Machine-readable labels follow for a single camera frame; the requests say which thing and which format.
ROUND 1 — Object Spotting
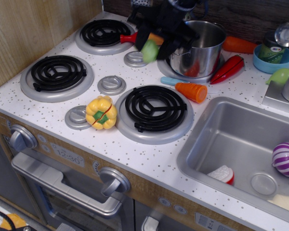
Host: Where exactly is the left oven dial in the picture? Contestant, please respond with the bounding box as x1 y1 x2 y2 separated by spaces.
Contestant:
10 124 38 152

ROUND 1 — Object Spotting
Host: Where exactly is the oven dial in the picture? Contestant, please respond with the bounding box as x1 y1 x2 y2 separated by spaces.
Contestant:
99 167 131 197
10 124 38 152

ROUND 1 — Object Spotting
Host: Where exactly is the stainless steel pot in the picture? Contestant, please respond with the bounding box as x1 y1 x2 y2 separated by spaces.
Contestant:
170 20 226 78

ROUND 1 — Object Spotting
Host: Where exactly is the yellow toy on floor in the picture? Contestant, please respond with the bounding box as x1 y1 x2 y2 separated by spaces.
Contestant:
0 214 27 231

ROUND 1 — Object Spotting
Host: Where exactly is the orange toy carrot back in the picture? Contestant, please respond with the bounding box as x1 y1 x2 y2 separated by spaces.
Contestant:
223 36 257 54

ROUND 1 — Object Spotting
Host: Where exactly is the grey oven door handle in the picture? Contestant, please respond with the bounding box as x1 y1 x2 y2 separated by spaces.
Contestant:
12 153 122 218

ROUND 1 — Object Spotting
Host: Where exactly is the orange toy carrot front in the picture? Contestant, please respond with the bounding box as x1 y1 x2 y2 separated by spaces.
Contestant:
175 82 208 103

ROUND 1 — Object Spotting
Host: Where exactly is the green toy broccoli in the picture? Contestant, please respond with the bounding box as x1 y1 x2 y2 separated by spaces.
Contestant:
141 39 159 63

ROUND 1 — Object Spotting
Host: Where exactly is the silver skimmer spoon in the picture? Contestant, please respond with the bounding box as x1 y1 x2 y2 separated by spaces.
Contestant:
131 0 153 7

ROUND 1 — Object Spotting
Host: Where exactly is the grey stove knob middle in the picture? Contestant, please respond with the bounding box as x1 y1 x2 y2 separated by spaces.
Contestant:
97 76 126 96

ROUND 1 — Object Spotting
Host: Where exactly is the grey stove knob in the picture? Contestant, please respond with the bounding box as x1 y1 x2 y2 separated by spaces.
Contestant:
65 105 91 130
123 51 147 68
97 76 126 96

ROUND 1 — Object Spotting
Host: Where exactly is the orange toy carrot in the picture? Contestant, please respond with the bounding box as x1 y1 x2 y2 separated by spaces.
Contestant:
223 36 257 54
175 82 208 103

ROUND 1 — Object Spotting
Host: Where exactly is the red toy chili pepper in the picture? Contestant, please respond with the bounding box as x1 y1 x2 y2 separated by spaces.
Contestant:
210 55 245 84

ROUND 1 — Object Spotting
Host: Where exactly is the back left black burner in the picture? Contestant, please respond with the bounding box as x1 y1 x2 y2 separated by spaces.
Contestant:
75 19 135 56

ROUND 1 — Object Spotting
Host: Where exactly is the green toy can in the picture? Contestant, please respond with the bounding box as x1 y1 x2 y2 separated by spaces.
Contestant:
258 31 285 64

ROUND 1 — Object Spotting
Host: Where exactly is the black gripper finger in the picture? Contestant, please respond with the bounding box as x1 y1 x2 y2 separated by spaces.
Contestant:
135 25 152 51
157 37 185 60

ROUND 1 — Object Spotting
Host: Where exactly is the yellow toy bell pepper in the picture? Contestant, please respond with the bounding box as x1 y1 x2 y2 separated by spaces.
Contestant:
85 96 118 130

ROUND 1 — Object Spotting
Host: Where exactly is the grey stove knob front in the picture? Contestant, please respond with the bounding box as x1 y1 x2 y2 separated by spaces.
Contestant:
65 105 91 130

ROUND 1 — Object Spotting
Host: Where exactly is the blue plastic bowl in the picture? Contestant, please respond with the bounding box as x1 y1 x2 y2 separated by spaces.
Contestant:
253 45 289 74

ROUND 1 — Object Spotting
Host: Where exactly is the green toy pear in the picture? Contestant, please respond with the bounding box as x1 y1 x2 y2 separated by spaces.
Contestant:
265 68 289 85

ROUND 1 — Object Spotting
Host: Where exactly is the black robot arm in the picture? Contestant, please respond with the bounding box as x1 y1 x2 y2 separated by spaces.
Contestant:
128 0 208 60

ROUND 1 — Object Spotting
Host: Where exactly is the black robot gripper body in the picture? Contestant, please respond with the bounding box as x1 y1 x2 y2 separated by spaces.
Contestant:
128 1 200 45

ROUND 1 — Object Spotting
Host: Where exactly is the silver ladle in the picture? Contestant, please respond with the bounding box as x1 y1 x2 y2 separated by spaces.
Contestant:
274 0 289 47

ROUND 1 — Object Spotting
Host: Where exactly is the red toy ketchup bottle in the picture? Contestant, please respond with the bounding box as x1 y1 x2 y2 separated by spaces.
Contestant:
119 31 165 46

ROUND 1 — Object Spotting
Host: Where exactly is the right oven dial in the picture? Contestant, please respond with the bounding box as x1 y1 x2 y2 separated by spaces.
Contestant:
99 167 131 197

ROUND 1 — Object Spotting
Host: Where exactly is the front left black burner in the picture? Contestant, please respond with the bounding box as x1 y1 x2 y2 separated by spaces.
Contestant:
20 55 94 103

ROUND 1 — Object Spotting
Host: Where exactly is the front right black burner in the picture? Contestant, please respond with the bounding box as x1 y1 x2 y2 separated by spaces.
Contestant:
115 85 194 145

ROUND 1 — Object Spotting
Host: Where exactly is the red white toy piece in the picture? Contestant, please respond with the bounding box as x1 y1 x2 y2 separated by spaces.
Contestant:
207 165 234 185

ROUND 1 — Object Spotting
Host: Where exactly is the black burner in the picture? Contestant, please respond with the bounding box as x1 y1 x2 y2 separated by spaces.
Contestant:
75 19 135 56
115 85 194 145
20 55 94 103

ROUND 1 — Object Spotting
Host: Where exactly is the grey stove knob back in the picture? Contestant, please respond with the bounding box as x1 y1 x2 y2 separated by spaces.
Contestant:
123 51 147 68

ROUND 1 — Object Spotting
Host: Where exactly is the purple striped toy onion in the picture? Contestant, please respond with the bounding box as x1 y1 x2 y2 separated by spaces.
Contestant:
272 142 289 177

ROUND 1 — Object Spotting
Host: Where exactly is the blue toy knife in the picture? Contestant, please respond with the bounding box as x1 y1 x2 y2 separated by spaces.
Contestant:
160 76 219 94

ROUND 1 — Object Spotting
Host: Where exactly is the grey toy sink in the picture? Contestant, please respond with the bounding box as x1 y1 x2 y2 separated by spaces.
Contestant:
177 97 289 223

